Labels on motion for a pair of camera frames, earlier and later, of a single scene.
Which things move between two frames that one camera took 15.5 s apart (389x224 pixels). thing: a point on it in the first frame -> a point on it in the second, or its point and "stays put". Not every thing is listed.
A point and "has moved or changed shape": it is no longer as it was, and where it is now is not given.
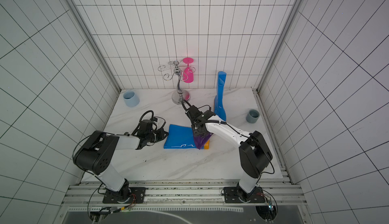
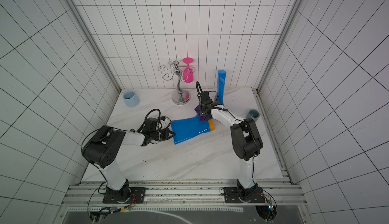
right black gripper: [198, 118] -> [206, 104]
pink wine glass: [188, 74] stays put
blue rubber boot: [219, 106] stays put
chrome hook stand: [180, 97] stays put
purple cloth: [200, 141] has moved or changed shape
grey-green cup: [253, 116] stays put
